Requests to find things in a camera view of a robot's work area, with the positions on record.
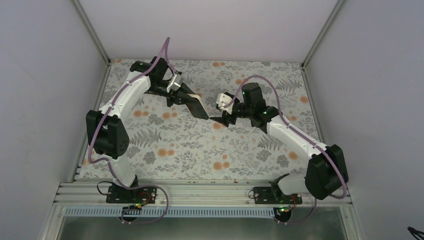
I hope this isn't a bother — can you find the dark blue phone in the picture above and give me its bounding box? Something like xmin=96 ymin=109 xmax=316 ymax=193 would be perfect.
xmin=185 ymin=97 xmax=209 ymax=120

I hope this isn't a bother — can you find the beige phone case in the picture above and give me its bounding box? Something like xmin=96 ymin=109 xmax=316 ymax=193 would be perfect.
xmin=187 ymin=93 xmax=204 ymax=108

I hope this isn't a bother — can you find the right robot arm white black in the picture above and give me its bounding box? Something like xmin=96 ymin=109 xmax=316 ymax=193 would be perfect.
xmin=212 ymin=82 xmax=349 ymax=204

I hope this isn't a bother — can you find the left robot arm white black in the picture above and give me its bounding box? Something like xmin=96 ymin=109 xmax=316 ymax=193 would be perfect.
xmin=85 ymin=56 xmax=209 ymax=203

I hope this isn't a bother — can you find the floral patterned table mat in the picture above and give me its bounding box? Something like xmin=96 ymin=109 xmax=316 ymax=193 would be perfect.
xmin=79 ymin=58 xmax=332 ymax=182

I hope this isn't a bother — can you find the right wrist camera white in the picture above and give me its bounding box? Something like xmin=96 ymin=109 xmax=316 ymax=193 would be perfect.
xmin=215 ymin=92 xmax=235 ymax=112

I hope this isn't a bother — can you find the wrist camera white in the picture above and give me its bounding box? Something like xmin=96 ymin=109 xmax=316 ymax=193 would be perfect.
xmin=215 ymin=92 xmax=235 ymax=112
xmin=166 ymin=74 xmax=183 ymax=93

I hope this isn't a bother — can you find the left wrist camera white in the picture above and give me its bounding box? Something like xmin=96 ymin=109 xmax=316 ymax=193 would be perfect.
xmin=166 ymin=74 xmax=183 ymax=93

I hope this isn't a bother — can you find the right aluminium frame post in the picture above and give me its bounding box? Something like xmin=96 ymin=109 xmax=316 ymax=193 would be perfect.
xmin=301 ymin=0 xmax=345 ymax=69

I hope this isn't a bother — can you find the aluminium frame post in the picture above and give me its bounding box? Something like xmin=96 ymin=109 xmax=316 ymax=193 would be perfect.
xmin=301 ymin=0 xmax=345 ymax=69
xmin=71 ymin=0 xmax=111 ymax=66

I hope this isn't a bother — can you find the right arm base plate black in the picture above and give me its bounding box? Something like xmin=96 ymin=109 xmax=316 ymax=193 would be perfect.
xmin=252 ymin=186 xmax=303 ymax=205

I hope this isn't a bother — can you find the left aluminium frame post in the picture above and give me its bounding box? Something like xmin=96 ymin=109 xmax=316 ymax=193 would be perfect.
xmin=71 ymin=0 xmax=111 ymax=66

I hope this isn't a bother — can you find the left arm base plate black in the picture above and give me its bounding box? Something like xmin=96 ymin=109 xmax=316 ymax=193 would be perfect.
xmin=105 ymin=186 xmax=157 ymax=205

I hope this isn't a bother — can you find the slotted cable duct grey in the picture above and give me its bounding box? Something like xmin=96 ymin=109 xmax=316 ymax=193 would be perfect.
xmin=63 ymin=206 xmax=275 ymax=218

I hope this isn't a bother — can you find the aluminium mounting rail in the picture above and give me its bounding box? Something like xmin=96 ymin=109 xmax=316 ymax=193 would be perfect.
xmin=52 ymin=178 xmax=353 ymax=208

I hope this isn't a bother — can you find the black cable at corner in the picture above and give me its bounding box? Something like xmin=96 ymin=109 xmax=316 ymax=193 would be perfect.
xmin=407 ymin=226 xmax=424 ymax=240

